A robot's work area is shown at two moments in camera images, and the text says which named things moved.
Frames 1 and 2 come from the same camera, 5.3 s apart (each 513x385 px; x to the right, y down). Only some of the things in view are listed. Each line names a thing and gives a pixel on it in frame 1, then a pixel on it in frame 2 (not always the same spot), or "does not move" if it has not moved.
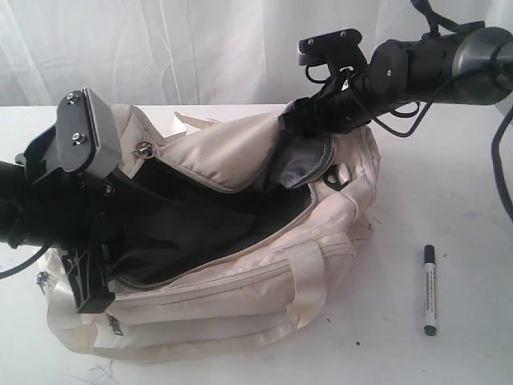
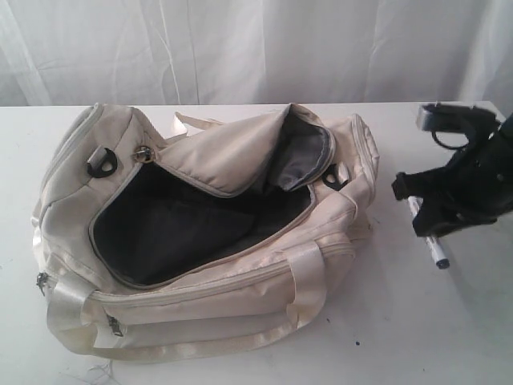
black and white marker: (430, 291) -> (434, 245)
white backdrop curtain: (179, 54) does not move
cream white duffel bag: (227, 235) does not move
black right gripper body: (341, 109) -> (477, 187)
